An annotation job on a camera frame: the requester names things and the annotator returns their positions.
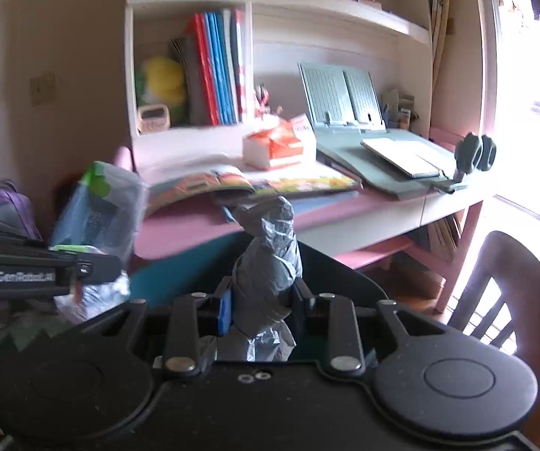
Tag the orange and white tissue box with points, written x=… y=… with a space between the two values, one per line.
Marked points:
x=274 y=148

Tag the grey book stand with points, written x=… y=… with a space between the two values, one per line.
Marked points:
x=331 y=89

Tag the books under desk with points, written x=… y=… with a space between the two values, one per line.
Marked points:
x=439 y=235

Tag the black knobbed clamp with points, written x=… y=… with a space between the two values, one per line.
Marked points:
x=474 y=150

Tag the pen holder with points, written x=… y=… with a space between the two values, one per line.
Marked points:
x=261 y=103

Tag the grey slanted desk board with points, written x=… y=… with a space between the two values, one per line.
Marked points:
x=354 y=159

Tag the pink desk timer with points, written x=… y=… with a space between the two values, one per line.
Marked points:
x=153 y=120

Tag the desk organiser with stationery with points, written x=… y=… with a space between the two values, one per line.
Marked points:
x=399 y=108

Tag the blue and green plastic packet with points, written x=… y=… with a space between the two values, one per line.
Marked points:
x=100 y=211

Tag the tall leaning boards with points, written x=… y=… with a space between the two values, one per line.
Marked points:
x=441 y=9

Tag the white notebook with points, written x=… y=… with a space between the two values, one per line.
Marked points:
x=401 y=155

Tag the window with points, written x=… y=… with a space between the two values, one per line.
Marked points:
x=537 y=108

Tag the yellow plush toy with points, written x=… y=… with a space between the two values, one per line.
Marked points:
x=164 y=80

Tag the white desk hutch shelf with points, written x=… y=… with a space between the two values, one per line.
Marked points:
x=326 y=42

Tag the purple backpack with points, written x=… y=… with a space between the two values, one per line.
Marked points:
x=6 y=206

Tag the pink and white desk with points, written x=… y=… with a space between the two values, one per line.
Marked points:
x=194 y=221

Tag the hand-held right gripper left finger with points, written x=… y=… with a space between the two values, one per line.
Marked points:
x=225 y=312

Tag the teal panel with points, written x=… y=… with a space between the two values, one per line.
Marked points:
x=180 y=268

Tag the dark wooden chair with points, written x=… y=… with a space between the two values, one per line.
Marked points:
x=533 y=300

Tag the open colourful picture book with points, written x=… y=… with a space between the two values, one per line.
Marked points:
x=232 y=181

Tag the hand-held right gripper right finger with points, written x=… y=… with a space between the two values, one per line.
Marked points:
x=299 y=307

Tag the row of upright books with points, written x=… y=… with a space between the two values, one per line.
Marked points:
x=213 y=70

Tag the grey plastic bag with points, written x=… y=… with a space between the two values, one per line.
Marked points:
x=270 y=253

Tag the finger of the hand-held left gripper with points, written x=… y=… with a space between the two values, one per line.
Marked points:
x=6 y=238
x=98 y=268

